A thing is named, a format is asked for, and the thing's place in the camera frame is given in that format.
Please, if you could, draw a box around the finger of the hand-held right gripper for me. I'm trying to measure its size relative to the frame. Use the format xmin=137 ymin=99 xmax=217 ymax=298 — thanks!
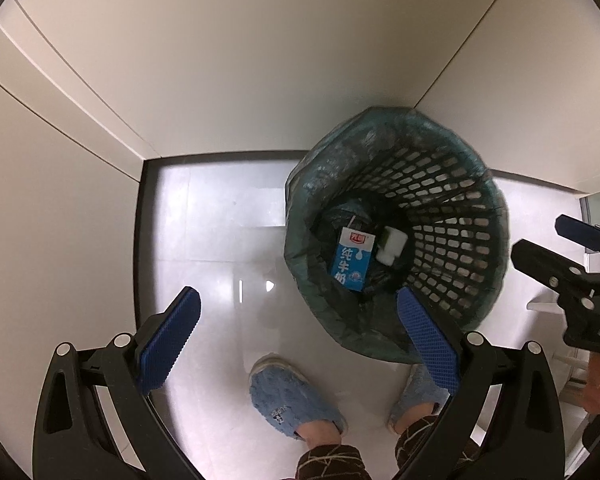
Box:
xmin=555 ymin=214 xmax=600 ymax=261
xmin=511 ymin=239 xmax=600 ymax=313

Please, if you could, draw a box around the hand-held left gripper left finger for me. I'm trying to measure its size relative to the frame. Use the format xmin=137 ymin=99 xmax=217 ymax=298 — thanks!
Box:
xmin=32 ymin=286 xmax=203 ymax=480

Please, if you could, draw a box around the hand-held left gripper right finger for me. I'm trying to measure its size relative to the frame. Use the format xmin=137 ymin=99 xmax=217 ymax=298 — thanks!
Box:
xmin=396 ymin=287 xmax=566 ymax=480

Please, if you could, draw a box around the small white box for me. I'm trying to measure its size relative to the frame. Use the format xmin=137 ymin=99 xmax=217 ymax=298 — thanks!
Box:
xmin=377 ymin=226 xmax=407 ymax=264

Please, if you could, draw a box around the dark mesh waste basket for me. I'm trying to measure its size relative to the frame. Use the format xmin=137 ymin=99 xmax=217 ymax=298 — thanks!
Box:
xmin=284 ymin=106 xmax=511 ymax=365

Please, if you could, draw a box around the blue milk carton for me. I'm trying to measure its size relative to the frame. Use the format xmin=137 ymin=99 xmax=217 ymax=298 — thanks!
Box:
xmin=328 ymin=226 xmax=376 ymax=292

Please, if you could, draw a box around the black mesh wastebasket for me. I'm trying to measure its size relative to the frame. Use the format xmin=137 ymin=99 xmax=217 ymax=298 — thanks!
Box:
xmin=307 ymin=114 xmax=502 ymax=333

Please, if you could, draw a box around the blue fuzzy slipper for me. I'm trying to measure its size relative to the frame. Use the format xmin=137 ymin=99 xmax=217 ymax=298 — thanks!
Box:
xmin=389 ymin=362 xmax=452 ymax=434
xmin=249 ymin=354 xmax=349 ymax=442

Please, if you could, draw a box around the person's right leg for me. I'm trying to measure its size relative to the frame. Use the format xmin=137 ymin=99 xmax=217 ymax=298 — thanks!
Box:
xmin=392 ymin=404 xmax=448 ymax=467

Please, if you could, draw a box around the person's leg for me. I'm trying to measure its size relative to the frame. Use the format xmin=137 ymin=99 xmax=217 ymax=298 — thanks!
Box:
xmin=292 ymin=417 xmax=377 ymax=480
xmin=392 ymin=404 xmax=448 ymax=467

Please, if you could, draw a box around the person's left leg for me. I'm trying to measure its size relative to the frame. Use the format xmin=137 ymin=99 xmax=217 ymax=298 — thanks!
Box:
xmin=292 ymin=417 xmax=377 ymax=480

